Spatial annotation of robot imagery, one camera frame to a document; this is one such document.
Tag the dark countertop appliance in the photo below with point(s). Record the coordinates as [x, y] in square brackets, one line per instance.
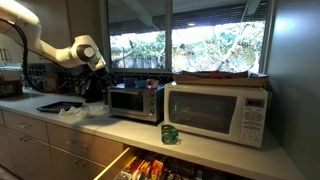
[8, 87]

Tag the red and white packet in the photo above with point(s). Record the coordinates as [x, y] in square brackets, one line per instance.
[152, 83]

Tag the grey window frame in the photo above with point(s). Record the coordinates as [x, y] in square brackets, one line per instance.
[168, 36]

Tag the red package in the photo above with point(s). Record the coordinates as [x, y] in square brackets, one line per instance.
[145, 166]

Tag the blue container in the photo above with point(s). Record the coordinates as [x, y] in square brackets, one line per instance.
[129, 83]

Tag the black coffee maker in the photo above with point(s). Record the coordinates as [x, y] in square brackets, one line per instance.
[93, 95]

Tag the wide wooden drawer front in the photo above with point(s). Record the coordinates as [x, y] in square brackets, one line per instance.
[83, 145]

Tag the glass toaster oven door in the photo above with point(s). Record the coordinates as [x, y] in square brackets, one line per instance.
[127, 101]

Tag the flat cardboard tray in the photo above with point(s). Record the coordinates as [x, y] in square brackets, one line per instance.
[220, 81]

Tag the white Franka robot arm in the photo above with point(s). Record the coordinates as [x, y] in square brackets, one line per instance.
[63, 53]

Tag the black baking tray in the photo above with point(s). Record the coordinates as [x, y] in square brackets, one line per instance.
[55, 106]

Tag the small wooden drawer front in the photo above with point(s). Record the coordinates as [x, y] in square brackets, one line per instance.
[25, 125]

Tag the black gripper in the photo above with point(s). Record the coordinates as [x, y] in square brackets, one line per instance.
[101, 76]

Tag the teal container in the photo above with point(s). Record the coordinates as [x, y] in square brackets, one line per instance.
[140, 84]

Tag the open wooden drawer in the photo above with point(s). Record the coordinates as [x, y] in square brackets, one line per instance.
[116, 163]

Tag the orange package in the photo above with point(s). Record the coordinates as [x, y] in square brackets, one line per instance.
[156, 169]

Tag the green tape dispenser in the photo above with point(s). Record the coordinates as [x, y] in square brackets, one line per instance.
[169, 135]

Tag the silver toaster oven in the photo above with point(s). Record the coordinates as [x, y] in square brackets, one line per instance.
[156, 103]

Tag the crumpled white plastic wrap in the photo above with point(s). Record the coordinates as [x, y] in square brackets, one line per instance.
[78, 111]

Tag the brown cardboard box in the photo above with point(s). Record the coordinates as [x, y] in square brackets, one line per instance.
[50, 82]

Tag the white microwave oven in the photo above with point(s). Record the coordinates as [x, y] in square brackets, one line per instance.
[216, 113]

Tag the wooden cabinet door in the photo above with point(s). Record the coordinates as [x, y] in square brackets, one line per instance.
[30, 158]

